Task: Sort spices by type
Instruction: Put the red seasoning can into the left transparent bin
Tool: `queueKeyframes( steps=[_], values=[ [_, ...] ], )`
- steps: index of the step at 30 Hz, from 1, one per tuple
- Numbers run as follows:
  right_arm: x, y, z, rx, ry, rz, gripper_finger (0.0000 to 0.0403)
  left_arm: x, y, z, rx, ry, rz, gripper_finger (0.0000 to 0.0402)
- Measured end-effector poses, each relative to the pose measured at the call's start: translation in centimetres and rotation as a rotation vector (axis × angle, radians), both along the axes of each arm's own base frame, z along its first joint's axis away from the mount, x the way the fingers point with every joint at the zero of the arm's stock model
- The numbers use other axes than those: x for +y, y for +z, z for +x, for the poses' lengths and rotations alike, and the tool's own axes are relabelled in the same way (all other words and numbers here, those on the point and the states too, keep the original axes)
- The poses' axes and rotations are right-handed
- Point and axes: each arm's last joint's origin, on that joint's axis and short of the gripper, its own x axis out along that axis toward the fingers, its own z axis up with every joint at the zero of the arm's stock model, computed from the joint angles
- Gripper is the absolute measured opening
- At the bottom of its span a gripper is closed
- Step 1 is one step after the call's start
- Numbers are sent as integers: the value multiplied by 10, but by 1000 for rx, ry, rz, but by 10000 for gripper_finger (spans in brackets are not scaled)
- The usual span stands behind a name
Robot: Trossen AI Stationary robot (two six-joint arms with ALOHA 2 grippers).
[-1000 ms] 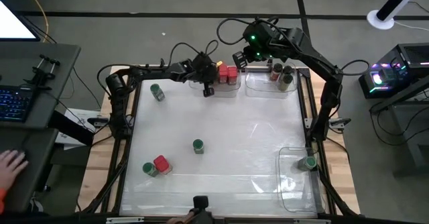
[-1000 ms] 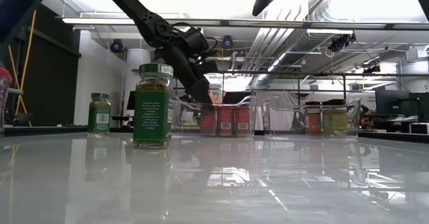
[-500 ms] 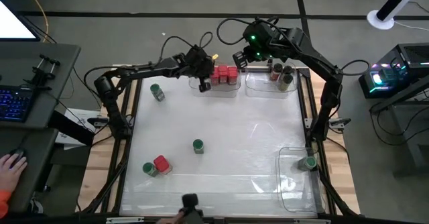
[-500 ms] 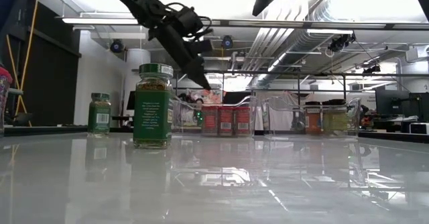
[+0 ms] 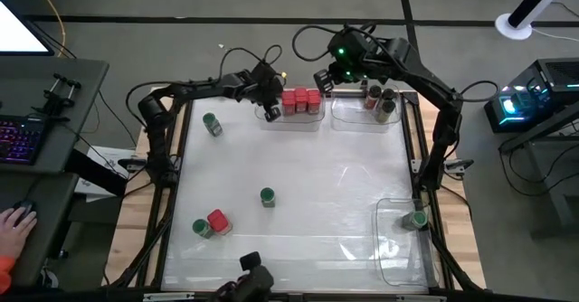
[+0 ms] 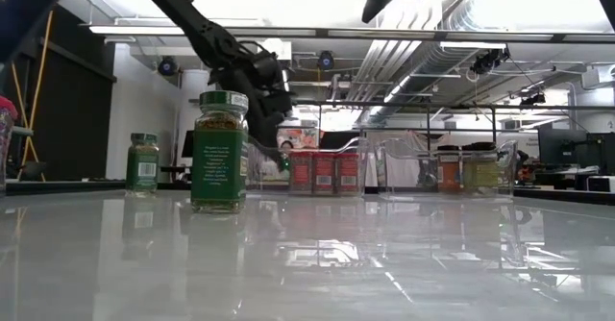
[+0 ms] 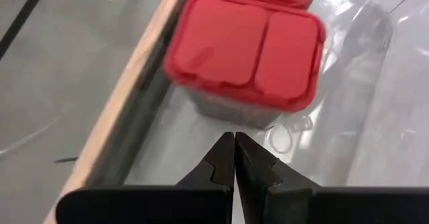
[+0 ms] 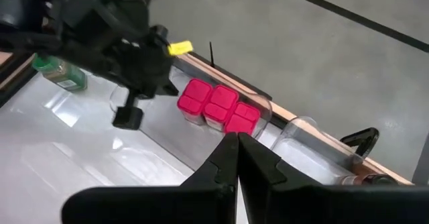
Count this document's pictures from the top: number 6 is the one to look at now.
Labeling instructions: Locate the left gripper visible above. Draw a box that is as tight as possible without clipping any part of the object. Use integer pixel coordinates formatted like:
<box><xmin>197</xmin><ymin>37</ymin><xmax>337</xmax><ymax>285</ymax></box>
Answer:
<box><xmin>209</xmin><ymin>40</ymin><xmax>295</xmax><ymax>171</ymax></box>

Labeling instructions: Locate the colourful poster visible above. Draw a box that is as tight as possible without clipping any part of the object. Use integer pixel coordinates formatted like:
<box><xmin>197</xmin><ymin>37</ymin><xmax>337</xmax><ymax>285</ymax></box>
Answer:
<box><xmin>276</xmin><ymin>127</ymin><xmax>323</xmax><ymax>152</ymax></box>

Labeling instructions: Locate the clear plastic bin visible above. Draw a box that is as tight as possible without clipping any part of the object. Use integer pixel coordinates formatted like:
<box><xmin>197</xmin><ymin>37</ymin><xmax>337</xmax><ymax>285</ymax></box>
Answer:
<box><xmin>377</xmin><ymin>136</ymin><xmax>519</xmax><ymax>203</ymax></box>
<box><xmin>245</xmin><ymin>136</ymin><xmax>367</xmax><ymax>201</ymax></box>

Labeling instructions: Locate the grey rig crossbar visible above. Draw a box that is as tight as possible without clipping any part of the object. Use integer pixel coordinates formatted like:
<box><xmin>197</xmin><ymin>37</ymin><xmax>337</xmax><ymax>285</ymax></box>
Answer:
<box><xmin>79</xmin><ymin>21</ymin><xmax>615</xmax><ymax>44</ymax></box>

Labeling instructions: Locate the white ceiling box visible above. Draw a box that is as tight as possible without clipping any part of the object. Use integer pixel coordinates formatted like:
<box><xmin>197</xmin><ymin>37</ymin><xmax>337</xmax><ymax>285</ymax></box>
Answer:
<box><xmin>261</xmin><ymin>38</ymin><xmax>293</xmax><ymax>62</ymax></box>

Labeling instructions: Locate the white round pillar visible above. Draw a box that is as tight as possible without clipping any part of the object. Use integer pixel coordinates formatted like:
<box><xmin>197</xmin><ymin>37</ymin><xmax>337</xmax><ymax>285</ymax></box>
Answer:
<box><xmin>176</xmin><ymin>68</ymin><xmax>218</xmax><ymax>168</ymax></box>

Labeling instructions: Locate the orange label spice jar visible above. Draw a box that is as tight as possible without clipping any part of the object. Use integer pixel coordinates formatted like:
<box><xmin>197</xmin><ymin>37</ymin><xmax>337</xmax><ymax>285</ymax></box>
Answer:
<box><xmin>435</xmin><ymin>143</ymin><xmax>463</xmax><ymax>195</ymax></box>

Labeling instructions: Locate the black monitor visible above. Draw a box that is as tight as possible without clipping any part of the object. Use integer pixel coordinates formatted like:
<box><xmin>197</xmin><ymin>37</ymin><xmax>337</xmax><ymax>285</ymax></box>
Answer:
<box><xmin>576</xmin><ymin>132</ymin><xmax>615</xmax><ymax>176</ymax></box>
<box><xmin>537</xmin><ymin>127</ymin><xmax>585</xmax><ymax>166</ymax></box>

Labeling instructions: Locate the small white box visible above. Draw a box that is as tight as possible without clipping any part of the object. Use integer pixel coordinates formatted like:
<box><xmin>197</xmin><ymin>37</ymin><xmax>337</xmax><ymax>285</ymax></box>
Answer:
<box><xmin>586</xmin><ymin>175</ymin><xmax>615</xmax><ymax>193</ymax></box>

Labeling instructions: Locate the silver ventilation duct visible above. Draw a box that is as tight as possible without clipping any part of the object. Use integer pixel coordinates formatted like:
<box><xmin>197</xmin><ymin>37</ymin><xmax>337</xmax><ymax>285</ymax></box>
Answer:
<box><xmin>343</xmin><ymin>0</ymin><xmax>510</xmax><ymax>126</ymax></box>

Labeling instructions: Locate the black ceiling camera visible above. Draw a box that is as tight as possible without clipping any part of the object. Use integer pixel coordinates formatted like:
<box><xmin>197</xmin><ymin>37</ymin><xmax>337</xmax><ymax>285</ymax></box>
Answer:
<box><xmin>316</xmin><ymin>50</ymin><xmax>336</xmax><ymax>71</ymax></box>
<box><xmin>157</xmin><ymin>56</ymin><xmax>180</xmax><ymax>77</ymax></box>

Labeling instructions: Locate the black hanging camera rig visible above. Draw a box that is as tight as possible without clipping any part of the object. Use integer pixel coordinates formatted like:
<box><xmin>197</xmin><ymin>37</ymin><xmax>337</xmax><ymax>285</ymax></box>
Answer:
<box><xmin>468</xmin><ymin>46</ymin><xmax>510</xmax><ymax>77</ymax></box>

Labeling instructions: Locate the yellow cable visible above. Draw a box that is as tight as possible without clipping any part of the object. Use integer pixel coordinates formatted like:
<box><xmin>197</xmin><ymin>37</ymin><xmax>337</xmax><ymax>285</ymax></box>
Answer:
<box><xmin>9</xmin><ymin>8</ymin><xmax>55</xmax><ymax>181</ymax></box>

